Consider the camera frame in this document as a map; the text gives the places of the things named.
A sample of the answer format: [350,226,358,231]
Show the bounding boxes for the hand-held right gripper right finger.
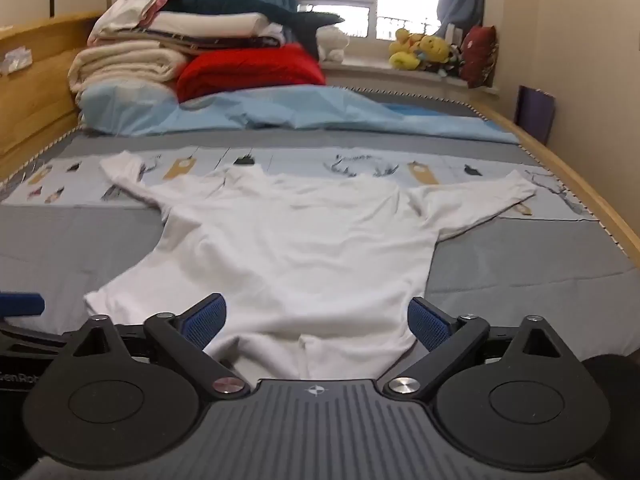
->
[384,296,582,402]

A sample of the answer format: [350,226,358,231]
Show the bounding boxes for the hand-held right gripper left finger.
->
[64,292,253,399]

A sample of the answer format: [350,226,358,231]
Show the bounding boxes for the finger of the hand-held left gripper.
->
[0,291,47,318]

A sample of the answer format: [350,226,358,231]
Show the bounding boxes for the white long-sleeve shirt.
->
[84,152,539,382]

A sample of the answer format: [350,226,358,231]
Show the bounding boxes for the grey printed bed sheet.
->
[0,85,640,341]

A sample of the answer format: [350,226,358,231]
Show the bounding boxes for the wooden headboard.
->
[0,11,104,182]

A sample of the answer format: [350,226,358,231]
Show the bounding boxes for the purple board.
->
[514,84,557,147]

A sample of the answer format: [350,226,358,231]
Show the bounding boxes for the light blue blanket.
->
[77,82,521,147]

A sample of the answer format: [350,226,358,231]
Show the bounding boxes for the red quilt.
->
[176,43,327,104]

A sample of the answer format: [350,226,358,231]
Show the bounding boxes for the cream folded blanket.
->
[67,41,192,107]

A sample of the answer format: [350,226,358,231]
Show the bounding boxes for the window sill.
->
[320,56,501,97]

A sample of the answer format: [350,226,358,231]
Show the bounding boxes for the dark red cushion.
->
[459,25,499,89]

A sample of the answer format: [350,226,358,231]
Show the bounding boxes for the yellow plush toy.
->
[419,34,452,65]
[388,28,425,71]

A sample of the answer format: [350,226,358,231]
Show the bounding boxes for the white plush toy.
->
[316,25,351,64]

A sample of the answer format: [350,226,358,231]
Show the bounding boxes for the white folded quilt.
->
[149,11,287,53]

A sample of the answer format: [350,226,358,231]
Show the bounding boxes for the white and pink folded cloth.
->
[87,0,170,45]

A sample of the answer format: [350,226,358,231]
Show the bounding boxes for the dark teal shark plush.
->
[162,0,346,59]

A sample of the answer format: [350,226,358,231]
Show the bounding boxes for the wooden bed frame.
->
[469,96,640,262]

